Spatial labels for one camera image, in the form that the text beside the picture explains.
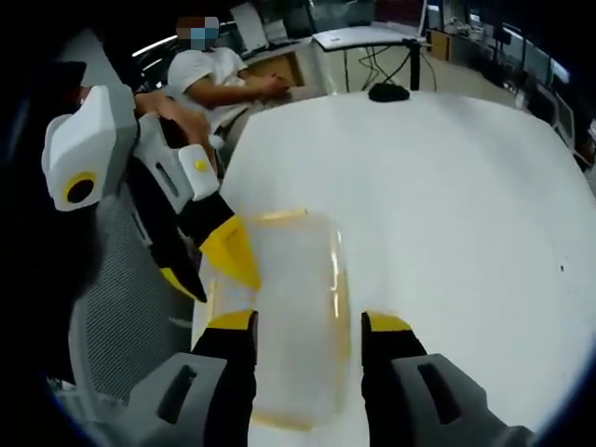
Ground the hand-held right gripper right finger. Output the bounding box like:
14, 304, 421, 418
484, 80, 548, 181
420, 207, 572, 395
359, 310, 537, 447

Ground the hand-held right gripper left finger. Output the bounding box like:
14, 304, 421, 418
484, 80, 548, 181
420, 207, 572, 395
126, 310, 260, 447

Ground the clear plastic zip bag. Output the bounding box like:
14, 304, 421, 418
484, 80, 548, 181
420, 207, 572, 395
250, 208, 351, 432

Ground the person's left hand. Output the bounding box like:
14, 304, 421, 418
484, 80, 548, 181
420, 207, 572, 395
155, 95, 211, 149

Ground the grey mesh office chair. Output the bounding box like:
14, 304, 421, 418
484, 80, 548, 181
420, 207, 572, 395
60, 193, 199, 423

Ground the black stand with round base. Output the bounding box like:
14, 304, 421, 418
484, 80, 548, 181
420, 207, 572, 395
366, 38, 424, 103

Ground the white side desk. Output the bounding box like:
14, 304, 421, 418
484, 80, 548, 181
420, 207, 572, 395
310, 26, 424, 94

